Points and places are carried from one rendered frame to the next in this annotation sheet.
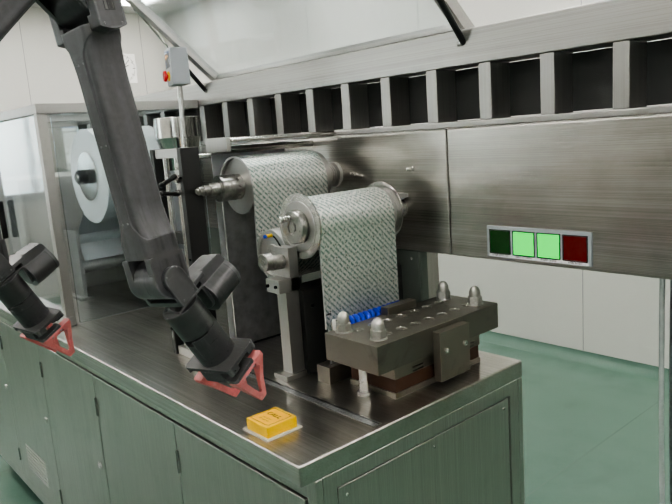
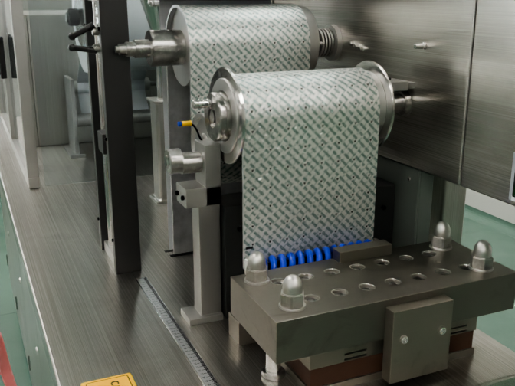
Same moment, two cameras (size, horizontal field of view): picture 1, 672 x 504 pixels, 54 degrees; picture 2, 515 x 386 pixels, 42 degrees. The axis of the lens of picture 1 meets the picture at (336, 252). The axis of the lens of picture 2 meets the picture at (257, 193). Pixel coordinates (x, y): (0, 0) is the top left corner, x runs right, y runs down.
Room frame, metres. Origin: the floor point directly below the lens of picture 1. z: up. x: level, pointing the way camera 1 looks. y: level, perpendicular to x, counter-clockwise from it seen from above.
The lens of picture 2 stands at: (0.50, -0.27, 1.43)
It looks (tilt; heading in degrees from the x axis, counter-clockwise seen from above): 17 degrees down; 17
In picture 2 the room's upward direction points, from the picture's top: straight up
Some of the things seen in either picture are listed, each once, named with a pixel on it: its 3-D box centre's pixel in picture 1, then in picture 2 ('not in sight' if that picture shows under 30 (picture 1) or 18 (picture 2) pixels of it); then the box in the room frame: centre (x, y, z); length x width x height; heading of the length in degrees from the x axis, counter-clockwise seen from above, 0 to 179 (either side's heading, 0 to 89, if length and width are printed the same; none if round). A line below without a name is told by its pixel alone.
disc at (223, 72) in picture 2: (300, 226); (225, 116); (1.47, 0.08, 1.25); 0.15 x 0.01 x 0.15; 41
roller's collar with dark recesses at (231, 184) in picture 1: (228, 187); (165, 47); (1.64, 0.25, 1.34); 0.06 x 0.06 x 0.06; 41
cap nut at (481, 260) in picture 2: (474, 295); (482, 253); (1.51, -0.32, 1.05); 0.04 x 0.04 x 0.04
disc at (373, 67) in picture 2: (381, 211); (368, 105); (1.63, -0.12, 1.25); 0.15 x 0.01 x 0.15; 41
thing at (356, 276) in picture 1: (361, 278); (311, 202); (1.50, -0.05, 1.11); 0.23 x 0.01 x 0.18; 131
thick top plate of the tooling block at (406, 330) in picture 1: (415, 329); (374, 292); (1.44, -0.17, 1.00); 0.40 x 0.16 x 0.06; 131
